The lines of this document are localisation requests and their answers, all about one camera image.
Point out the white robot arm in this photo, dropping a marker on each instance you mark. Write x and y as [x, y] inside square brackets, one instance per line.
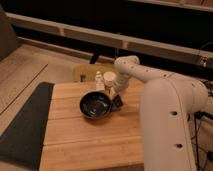
[166, 100]

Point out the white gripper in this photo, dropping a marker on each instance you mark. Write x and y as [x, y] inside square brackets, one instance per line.
[120, 85]

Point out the small clear bottle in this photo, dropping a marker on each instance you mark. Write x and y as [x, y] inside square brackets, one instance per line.
[99, 81]

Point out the dark floor mat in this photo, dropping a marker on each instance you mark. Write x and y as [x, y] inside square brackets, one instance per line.
[22, 142]

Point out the white cup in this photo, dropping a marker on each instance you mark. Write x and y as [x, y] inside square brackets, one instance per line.
[108, 80]

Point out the black bowl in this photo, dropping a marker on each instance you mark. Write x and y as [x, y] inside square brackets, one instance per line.
[95, 105]

